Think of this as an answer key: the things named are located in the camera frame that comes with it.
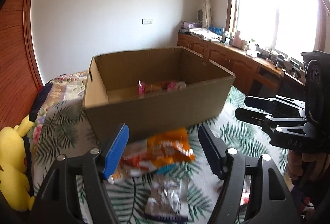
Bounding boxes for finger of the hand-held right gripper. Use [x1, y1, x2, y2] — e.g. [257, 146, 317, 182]
[244, 95, 306, 111]
[235, 107, 317, 148]

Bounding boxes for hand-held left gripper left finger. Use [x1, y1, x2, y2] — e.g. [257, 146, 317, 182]
[32, 123, 130, 224]

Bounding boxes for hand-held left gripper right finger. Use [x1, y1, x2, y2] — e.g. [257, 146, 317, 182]
[198, 123, 301, 224]

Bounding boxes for orange snack packet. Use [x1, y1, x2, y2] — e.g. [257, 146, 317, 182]
[111, 128, 196, 184]

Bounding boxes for brown cardboard box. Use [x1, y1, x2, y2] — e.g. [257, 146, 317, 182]
[82, 46, 236, 142]

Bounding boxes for red white snack packet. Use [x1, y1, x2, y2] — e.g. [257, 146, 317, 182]
[240, 183, 252, 206]

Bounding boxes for clear crinkly snack packet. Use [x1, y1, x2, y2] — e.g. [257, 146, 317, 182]
[144, 178, 190, 222]

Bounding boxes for pink snack packet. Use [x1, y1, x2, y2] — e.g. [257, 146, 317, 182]
[138, 80, 186, 97]

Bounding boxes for person's right hand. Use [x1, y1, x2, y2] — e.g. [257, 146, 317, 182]
[287, 148, 314, 186]

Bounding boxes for leaf print blanket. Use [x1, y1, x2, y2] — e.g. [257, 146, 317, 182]
[32, 85, 292, 224]

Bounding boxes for long wooden cabinet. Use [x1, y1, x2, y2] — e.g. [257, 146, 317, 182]
[177, 32, 307, 97]

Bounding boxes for black desk devices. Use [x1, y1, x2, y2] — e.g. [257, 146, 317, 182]
[260, 47, 305, 79]

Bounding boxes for white green bottle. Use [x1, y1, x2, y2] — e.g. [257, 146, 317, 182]
[246, 38, 257, 57]

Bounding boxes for pink bottle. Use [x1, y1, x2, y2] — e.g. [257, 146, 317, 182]
[233, 30, 243, 47]

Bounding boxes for blue packets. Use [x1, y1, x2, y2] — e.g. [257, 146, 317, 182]
[208, 27, 225, 36]

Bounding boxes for floral quilt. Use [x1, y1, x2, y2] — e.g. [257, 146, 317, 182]
[28, 69, 91, 137]

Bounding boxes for folded printed cloth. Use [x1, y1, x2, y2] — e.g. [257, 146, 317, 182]
[189, 27, 221, 41]

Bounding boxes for navy blue blanket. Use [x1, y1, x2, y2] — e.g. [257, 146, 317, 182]
[29, 85, 52, 121]

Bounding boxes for wooden framed window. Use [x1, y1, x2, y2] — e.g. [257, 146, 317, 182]
[225, 0, 330, 59]

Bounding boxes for purple tissue box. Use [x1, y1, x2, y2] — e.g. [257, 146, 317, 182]
[180, 21, 200, 30]

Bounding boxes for yellow plush toy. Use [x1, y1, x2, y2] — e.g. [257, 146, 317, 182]
[0, 115, 36, 212]

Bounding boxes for wooden slatted wardrobe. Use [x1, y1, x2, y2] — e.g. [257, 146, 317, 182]
[0, 0, 44, 134]

